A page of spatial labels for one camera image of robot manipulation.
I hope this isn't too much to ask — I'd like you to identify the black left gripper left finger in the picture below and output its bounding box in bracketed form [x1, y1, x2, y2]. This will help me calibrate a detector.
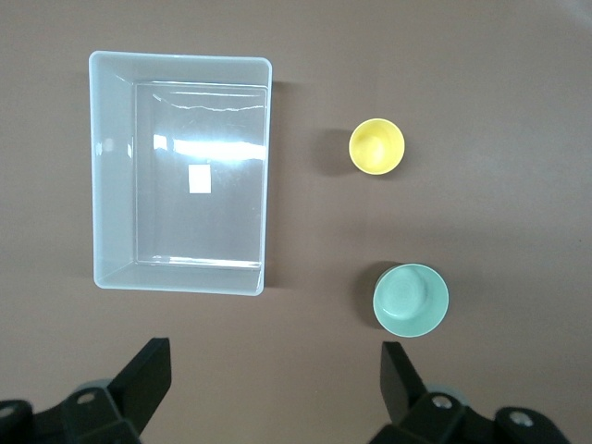
[0, 337, 173, 444]

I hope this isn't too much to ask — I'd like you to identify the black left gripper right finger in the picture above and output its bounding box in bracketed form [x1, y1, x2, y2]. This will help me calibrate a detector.
[372, 341, 568, 444]

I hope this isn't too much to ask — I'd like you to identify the mint green bowl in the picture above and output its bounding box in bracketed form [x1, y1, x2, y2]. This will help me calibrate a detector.
[372, 263, 450, 338]

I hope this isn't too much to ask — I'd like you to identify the yellow cup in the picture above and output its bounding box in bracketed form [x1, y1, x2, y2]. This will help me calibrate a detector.
[348, 117, 406, 177]

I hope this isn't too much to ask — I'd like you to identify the clear plastic bin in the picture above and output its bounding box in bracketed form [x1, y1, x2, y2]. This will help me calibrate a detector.
[88, 49, 274, 297]

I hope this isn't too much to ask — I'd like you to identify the brown table cover mat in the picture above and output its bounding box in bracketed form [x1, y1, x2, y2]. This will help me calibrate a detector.
[0, 0, 592, 444]

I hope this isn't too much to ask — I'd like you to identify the white paper label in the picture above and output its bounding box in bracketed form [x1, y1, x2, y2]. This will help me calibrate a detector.
[188, 164, 212, 193]

